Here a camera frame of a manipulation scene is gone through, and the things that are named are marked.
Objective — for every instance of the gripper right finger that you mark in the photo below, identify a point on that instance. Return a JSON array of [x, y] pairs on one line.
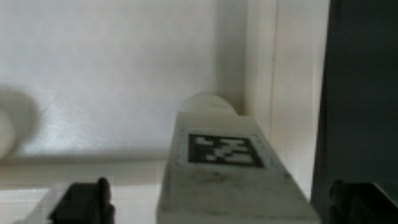
[[363, 203]]

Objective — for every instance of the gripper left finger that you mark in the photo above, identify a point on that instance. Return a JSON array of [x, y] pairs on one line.
[[84, 207]]

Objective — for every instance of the white table leg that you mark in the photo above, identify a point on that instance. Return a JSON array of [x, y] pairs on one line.
[[228, 185]]

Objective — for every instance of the white square table top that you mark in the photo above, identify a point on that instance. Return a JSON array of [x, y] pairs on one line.
[[105, 61]]

